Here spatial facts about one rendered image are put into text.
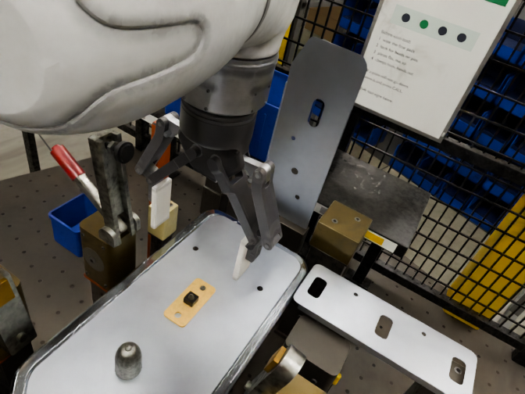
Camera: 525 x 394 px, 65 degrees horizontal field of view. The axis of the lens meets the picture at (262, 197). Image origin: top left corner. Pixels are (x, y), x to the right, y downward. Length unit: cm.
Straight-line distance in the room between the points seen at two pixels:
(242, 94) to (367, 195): 57
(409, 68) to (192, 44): 74
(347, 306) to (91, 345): 39
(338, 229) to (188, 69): 57
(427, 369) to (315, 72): 47
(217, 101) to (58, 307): 74
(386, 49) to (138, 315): 67
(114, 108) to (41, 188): 113
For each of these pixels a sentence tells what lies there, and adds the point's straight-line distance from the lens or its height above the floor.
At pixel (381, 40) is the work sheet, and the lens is 91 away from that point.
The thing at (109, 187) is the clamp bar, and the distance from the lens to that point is 58.
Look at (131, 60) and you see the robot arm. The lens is 17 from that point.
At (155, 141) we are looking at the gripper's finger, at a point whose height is 126.
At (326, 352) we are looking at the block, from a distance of 67.
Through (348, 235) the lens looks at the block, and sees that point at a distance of 72.
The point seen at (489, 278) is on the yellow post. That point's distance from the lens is 114.
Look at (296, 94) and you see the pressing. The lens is 68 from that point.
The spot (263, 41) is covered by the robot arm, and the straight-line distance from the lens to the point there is 33.
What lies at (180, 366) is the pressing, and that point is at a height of 100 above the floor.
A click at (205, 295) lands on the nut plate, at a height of 100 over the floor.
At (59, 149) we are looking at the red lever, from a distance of 66.
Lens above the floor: 152
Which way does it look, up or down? 39 degrees down
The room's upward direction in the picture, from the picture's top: 15 degrees clockwise
